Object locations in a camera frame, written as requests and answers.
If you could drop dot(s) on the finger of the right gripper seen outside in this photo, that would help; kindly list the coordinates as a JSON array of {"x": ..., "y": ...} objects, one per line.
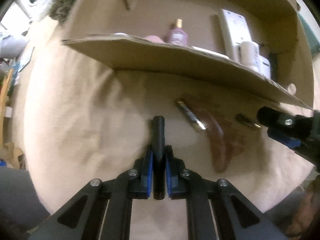
[{"x": 268, "y": 117}]

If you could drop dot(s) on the beige bed cover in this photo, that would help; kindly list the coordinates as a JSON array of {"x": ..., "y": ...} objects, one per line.
[{"x": 83, "y": 120}]

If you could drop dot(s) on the cardboard box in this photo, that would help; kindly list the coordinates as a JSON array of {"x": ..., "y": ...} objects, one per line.
[{"x": 113, "y": 31}]

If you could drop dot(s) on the pink cartoon case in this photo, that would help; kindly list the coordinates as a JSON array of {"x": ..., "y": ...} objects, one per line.
[{"x": 154, "y": 39}]

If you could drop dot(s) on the black and white fluffy blanket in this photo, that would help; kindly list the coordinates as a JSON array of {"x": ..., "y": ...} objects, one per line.
[{"x": 59, "y": 10}]

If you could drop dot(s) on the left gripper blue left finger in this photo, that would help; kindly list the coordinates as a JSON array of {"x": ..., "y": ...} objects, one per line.
[{"x": 140, "y": 176}]

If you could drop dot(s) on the white remote control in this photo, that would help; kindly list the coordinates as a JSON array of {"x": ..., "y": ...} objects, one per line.
[{"x": 235, "y": 31}]

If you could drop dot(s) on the white cylinder roll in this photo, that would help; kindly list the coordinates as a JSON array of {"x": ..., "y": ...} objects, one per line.
[{"x": 210, "y": 52}]

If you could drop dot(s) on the pink perfume bottle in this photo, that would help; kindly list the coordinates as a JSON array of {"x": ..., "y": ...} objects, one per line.
[{"x": 177, "y": 35}]

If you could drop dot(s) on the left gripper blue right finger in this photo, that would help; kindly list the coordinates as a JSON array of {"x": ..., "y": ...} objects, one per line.
[{"x": 175, "y": 185}]

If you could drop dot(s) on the black gold battery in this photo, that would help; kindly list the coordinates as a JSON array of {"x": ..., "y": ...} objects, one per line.
[
  {"x": 190, "y": 115},
  {"x": 247, "y": 121}
]

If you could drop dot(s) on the small white bottle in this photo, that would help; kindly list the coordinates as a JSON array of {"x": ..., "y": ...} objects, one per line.
[{"x": 249, "y": 55}]

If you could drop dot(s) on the white earbuds case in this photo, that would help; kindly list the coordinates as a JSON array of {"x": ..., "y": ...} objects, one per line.
[{"x": 264, "y": 67}]

